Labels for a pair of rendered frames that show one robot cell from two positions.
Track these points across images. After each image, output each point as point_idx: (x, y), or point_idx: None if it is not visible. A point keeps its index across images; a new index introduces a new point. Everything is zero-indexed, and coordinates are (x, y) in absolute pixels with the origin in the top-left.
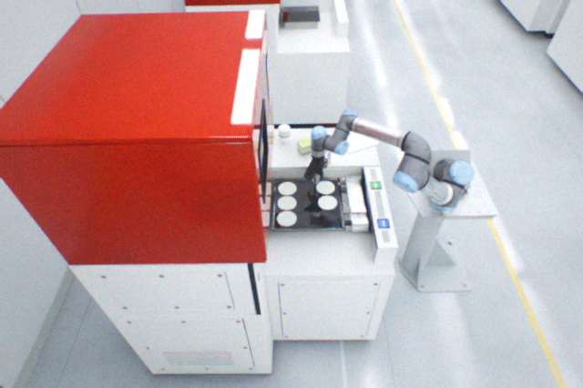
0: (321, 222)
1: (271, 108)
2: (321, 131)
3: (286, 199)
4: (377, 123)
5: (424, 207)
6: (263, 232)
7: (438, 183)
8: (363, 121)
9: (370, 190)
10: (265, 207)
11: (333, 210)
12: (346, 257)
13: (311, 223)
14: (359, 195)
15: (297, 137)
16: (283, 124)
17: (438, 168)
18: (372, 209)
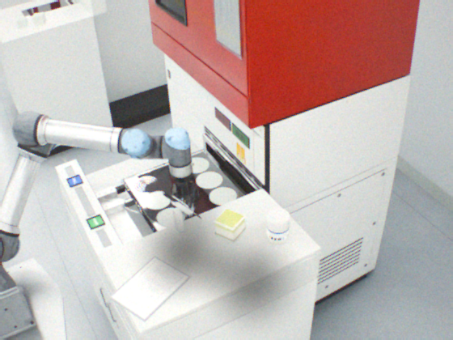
0: (152, 176)
1: (237, 75)
2: (171, 130)
3: (213, 182)
4: (85, 129)
5: (31, 272)
6: (149, 8)
7: (6, 187)
8: (106, 127)
9: (101, 213)
10: (159, 16)
11: (144, 193)
12: (114, 180)
13: (163, 171)
14: (120, 232)
15: (261, 251)
16: (285, 221)
17: (6, 274)
18: (91, 191)
